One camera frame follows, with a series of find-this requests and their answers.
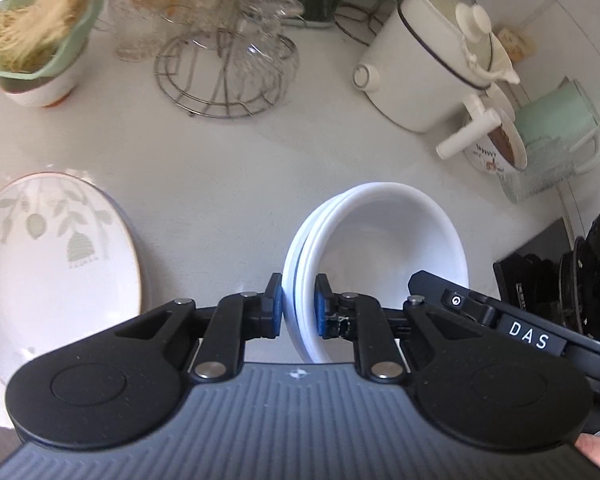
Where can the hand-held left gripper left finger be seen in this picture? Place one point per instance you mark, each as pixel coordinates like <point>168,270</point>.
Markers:
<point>277,307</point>

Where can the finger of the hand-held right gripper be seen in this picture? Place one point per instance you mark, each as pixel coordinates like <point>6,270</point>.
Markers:
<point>445,290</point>

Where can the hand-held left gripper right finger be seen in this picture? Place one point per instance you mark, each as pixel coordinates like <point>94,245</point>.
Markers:
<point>322,310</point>

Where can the deep floral plate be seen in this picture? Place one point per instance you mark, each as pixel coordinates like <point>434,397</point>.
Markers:
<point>55,300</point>

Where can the patterned mug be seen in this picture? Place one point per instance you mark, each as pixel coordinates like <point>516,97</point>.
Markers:
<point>490,158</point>

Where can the mint green kettle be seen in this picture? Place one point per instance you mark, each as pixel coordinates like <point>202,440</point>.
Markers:
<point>555,115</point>

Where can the white electric pot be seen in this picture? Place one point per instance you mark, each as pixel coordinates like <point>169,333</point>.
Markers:
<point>420,75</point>

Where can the yellow sponge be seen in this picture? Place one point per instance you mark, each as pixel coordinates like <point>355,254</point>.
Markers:
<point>517,45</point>

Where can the white pot lid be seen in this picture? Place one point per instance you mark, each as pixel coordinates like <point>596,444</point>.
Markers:
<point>475,35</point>

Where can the white bowl with red base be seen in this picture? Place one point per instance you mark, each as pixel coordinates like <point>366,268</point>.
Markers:
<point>50,91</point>

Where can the green colander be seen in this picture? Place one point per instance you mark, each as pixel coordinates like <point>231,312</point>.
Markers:
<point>82,35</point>

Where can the dry noodles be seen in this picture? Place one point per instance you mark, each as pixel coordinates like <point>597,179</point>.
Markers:
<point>25,35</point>

